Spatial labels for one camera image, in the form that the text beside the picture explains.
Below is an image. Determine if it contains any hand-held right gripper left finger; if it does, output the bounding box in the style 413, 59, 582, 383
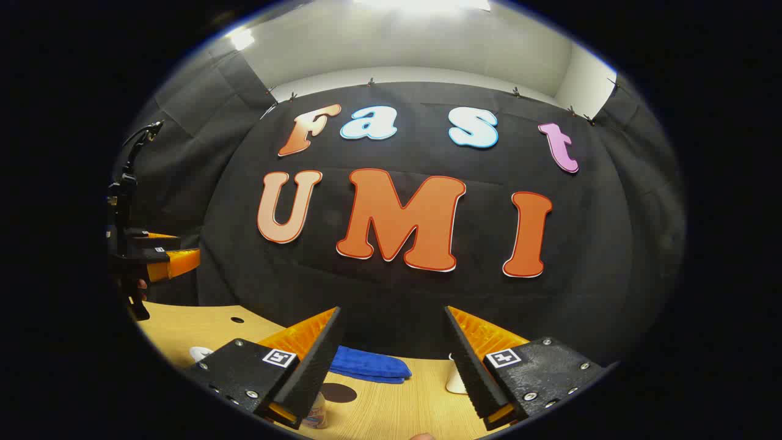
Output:
183, 306, 343, 430

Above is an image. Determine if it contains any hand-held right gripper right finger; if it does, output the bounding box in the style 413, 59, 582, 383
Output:
443, 306, 612, 431

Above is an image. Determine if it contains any dark round coaster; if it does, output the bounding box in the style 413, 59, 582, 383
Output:
321, 383, 358, 404

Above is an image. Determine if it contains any silver water bottle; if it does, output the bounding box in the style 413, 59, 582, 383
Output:
302, 393, 328, 430

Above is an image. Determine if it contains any white toaster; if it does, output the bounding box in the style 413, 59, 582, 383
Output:
446, 353, 469, 395

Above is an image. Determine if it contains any blue folded towel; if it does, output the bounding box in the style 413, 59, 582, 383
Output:
329, 345, 413, 384

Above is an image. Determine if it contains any ceiling light panel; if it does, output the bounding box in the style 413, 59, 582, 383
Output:
227, 27, 256, 51
353, 0, 492, 13

